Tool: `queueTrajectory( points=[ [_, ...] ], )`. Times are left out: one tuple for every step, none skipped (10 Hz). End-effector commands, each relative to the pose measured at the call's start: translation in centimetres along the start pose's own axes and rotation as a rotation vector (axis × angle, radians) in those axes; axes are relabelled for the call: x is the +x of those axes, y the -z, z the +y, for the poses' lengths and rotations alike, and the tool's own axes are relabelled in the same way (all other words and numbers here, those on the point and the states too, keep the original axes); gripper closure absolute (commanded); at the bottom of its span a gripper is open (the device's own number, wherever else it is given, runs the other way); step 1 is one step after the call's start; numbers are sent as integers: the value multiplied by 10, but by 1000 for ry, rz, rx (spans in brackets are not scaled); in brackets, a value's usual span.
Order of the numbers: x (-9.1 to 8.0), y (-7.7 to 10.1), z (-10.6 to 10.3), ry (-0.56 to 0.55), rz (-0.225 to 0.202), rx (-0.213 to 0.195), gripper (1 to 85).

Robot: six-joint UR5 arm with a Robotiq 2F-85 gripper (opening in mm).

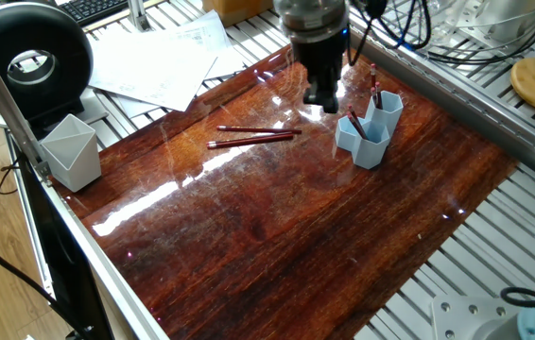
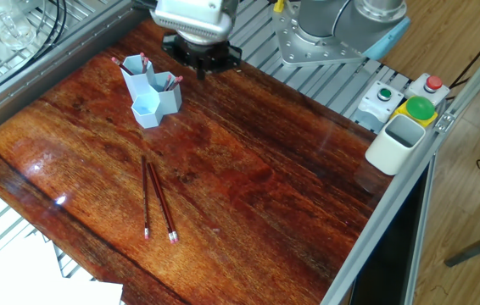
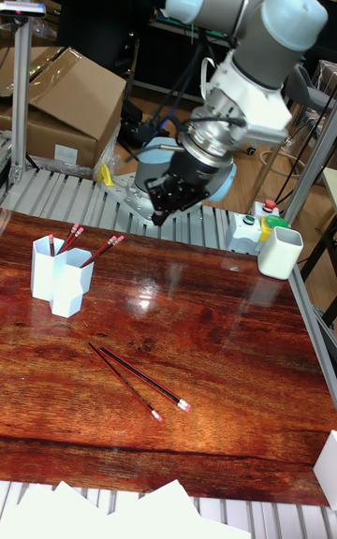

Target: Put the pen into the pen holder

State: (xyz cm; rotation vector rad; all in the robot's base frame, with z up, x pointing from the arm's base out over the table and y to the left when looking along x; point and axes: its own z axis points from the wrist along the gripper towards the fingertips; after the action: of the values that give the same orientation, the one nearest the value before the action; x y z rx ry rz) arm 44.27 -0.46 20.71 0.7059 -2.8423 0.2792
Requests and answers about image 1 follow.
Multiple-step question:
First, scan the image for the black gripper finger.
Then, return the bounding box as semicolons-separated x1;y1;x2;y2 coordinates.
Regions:
320;83;341;114
302;83;322;108

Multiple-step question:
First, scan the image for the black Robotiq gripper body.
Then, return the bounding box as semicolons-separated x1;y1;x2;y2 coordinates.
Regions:
293;33;349;92

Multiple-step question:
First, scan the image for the light blue hexagonal pen holder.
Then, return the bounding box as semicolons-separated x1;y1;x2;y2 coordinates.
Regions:
334;90;404;171

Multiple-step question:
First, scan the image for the grey pentagonal pen holder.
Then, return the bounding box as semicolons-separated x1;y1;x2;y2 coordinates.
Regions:
39;113;103;194

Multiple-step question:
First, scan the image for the small tan box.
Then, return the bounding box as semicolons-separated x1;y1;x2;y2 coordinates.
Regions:
201;0;276;27

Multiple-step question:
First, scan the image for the small white paper sheet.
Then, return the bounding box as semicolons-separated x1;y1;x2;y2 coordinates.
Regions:
145;9;250;82

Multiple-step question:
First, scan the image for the clear plastic container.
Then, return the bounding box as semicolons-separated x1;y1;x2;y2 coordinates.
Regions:
433;0;495;48

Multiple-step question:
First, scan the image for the brown wood-grain board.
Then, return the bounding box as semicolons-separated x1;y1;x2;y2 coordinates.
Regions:
78;26;521;340

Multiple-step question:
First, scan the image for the large white paper sheet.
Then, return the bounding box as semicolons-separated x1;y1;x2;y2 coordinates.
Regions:
88;26;223;112

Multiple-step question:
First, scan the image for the black keyboard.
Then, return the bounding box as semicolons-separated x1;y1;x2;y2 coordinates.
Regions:
55;0;157;27

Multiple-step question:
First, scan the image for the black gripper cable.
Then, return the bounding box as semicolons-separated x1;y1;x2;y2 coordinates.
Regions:
348;0;535;313

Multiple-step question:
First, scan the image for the black cable bundle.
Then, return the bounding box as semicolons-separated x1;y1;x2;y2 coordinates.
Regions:
428;19;535;69

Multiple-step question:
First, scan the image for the silver metal post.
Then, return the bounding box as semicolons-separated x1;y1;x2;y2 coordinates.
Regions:
128;0;152;32

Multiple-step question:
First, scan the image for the black round ring lamp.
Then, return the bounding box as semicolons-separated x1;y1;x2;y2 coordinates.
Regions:
0;3;95;130

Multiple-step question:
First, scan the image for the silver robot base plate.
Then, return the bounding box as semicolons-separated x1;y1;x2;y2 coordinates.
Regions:
426;295;509;340

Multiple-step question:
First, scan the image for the grey aluminium frame rail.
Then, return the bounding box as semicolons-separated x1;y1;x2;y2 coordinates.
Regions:
0;14;56;185

